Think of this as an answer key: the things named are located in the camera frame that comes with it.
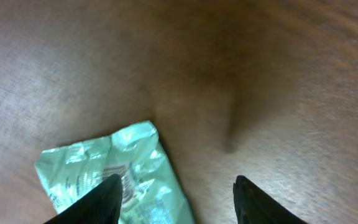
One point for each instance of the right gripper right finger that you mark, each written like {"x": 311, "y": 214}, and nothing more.
{"x": 254, "y": 206}

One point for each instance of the light blue wipes packet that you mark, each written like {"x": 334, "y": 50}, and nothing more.
{"x": 150, "y": 190}

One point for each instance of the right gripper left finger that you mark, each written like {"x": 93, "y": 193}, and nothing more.
{"x": 102, "y": 205}

